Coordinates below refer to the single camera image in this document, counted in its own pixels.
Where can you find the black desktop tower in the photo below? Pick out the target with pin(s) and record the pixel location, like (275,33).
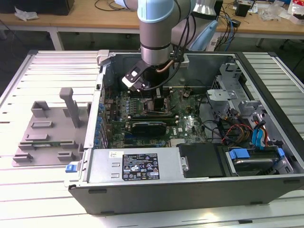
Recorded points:
(219,10)

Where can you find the open black PC case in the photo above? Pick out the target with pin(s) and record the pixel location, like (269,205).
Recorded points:
(166,197)

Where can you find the pile of clear bags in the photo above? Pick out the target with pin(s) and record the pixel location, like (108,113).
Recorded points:
(273,10)

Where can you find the black RAM slot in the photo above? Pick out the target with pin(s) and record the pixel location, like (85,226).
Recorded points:
(167,88)
(167,92)
(172,122)
(154,116)
(154,120)

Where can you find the grey parts rack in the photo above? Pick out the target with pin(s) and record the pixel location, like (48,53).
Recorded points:
(54,135)

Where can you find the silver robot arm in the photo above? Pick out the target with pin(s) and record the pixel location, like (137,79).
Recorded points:
(154,35)

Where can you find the hard disk in blue carrier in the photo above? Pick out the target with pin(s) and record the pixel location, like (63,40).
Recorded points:
(240,154)

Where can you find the small black cube container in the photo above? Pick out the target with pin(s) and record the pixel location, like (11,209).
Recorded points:
(242,9)

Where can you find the silver power supply unit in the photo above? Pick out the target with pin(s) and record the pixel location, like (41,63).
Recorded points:
(104,166)

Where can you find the silver finned heat sink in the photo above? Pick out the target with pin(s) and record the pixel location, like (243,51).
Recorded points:
(179,142)

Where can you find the white red package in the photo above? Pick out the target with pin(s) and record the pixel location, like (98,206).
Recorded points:
(297,9)

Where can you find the crumpled clear plastic bag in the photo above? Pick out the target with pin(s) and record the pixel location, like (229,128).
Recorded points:
(25,14)

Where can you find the wooden desk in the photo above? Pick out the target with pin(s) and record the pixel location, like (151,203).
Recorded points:
(95,20)

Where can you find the silver CPU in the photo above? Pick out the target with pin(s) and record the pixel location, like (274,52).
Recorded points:
(149,105)

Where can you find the black graphics card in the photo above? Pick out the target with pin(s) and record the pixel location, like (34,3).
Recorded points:
(148,129)

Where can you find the green motherboard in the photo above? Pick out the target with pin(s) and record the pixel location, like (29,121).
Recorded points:
(187,111)

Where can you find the green RAM stick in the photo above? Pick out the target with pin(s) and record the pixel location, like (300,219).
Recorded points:
(47,143)

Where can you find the silver metal drive cage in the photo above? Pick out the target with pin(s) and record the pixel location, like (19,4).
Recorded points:
(222,95)

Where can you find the black equipment box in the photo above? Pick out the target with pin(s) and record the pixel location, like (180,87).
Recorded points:
(47,7)

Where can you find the blue case latch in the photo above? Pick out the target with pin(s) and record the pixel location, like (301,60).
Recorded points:
(70,168)

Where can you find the black plastic shroud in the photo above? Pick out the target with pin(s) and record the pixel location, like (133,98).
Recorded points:
(202,161)

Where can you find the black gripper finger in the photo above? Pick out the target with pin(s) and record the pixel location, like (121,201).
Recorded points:
(159,104)

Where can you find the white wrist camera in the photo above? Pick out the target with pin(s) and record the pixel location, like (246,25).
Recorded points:
(129,83)

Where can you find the CPU socket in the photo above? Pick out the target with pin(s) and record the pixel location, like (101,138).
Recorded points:
(167,111)

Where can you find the coin cell battery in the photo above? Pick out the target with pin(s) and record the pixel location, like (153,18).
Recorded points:
(186,93)

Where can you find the small black adapter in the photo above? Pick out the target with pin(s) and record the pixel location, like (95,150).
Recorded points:
(236,23)

